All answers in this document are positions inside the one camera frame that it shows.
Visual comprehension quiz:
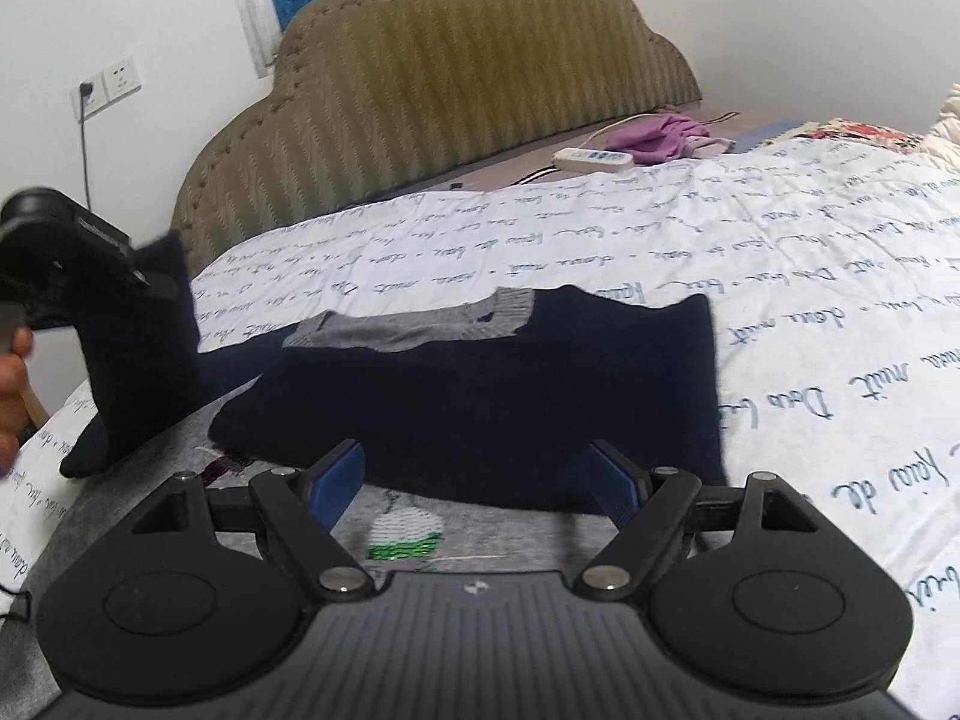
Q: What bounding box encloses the white wall socket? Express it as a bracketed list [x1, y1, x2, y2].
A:
[100, 55, 143, 103]
[70, 79, 107, 121]

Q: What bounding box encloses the floral blanket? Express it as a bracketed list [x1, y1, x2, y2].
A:
[790, 118, 928, 156]

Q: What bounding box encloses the cream padded cloth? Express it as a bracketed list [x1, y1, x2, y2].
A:
[918, 81, 960, 167]

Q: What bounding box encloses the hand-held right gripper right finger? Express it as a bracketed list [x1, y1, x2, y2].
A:
[576, 440, 827, 597]

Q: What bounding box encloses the olive upholstered headboard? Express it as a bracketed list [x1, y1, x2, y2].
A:
[171, 0, 706, 280]

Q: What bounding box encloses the white script printed quilt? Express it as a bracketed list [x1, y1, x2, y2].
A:
[0, 120, 960, 720]

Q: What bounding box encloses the purple cloth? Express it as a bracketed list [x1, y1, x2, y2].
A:
[603, 110, 737, 165]

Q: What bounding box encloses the mauve bed sheet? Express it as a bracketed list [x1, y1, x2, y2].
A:
[441, 106, 797, 193]

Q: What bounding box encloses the blue striped cloth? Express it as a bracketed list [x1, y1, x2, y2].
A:
[738, 118, 808, 148]

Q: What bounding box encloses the navy sweater with grey collar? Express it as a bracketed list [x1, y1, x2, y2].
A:
[58, 231, 730, 512]

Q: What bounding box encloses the white power strip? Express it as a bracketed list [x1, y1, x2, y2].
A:
[553, 147, 635, 172]

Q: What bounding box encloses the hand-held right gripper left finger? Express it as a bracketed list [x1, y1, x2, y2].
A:
[131, 440, 376, 602]

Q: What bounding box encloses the person's left hand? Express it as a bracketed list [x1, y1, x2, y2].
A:
[0, 328, 35, 478]

